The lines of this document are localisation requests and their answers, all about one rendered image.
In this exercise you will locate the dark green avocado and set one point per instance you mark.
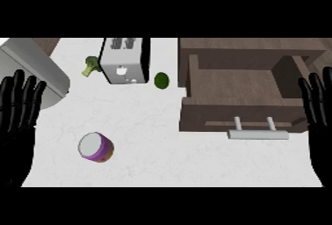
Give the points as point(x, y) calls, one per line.
point(161, 80)

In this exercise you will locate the silver toaster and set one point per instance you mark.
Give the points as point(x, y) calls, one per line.
point(123, 60)

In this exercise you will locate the brown wooden drawer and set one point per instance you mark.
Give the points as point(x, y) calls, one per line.
point(235, 96)

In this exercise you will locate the brown wooden cabinet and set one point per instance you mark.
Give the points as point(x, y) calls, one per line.
point(251, 49)

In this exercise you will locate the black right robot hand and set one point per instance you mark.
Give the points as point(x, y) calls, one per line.
point(321, 123)

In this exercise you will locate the purple can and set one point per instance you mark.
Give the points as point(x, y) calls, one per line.
point(95, 147)

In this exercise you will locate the green broccoli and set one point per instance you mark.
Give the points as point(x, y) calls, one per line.
point(90, 66)

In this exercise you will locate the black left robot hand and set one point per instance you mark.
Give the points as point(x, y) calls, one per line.
point(17, 123)

